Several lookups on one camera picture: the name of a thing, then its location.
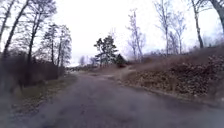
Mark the dark evergreen bush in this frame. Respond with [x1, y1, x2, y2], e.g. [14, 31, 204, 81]
[114, 53, 127, 69]

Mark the pine tree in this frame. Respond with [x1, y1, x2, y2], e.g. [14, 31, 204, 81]
[93, 34, 119, 67]

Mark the grey asphalt path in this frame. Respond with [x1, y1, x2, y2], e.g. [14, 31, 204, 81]
[6, 71, 224, 128]

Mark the brown leaf-covered slope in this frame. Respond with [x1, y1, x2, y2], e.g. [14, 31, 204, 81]
[89, 44, 224, 104]

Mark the row of bare birch trees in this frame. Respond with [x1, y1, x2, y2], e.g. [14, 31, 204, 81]
[125, 0, 224, 61]

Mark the grass verge with leaves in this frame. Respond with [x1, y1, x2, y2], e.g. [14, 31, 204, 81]
[9, 73, 79, 116]

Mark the dark hedge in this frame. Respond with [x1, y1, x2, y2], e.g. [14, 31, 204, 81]
[0, 54, 66, 93]

